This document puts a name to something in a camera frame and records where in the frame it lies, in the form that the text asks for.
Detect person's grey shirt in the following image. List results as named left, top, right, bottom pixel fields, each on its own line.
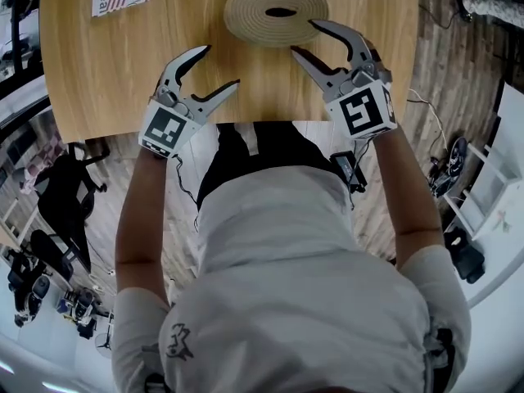
left=111, top=168, right=472, bottom=393

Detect white shelf rack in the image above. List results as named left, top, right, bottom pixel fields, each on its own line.
left=444, top=82, right=524, bottom=241

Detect wooden table with white legs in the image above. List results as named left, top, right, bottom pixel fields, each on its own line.
left=38, top=0, right=419, bottom=145

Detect black bag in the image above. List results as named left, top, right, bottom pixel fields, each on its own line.
left=444, top=227, right=486, bottom=285

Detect person's right forearm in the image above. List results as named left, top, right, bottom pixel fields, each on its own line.
left=370, top=131, right=445, bottom=261

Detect grey shoulder strap black buckle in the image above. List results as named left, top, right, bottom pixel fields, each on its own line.
left=425, top=327, right=458, bottom=393
left=141, top=373, right=169, bottom=393

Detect black railing with wooden handrail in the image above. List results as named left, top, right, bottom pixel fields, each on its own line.
left=0, top=0, right=52, bottom=138

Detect black office chair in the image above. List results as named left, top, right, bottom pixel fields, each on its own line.
left=7, top=229, right=77, bottom=328
left=36, top=143, right=108, bottom=273

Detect pink checkered cloth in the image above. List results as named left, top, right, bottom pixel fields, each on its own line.
left=18, top=135, right=67, bottom=197

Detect black sneaker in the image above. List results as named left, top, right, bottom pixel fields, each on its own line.
left=447, top=136, right=468, bottom=176
left=429, top=169, right=454, bottom=198

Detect round woven beige mat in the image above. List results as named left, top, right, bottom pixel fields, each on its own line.
left=224, top=0, right=331, bottom=49

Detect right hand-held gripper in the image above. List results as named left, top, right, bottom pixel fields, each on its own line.
left=290, top=19, right=399, bottom=140

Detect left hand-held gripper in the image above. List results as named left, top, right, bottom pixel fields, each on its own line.
left=138, top=45, right=242, bottom=160

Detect white power cable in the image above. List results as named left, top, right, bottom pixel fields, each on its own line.
left=407, top=88, right=450, bottom=150

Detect person's left forearm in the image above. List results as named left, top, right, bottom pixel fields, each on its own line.
left=115, top=149, right=175, bottom=268

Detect person's black trousers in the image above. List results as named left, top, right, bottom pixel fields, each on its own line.
left=196, top=121, right=346, bottom=213

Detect black power pack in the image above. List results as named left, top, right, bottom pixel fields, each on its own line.
left=330, top=151, right=368, bottom=194

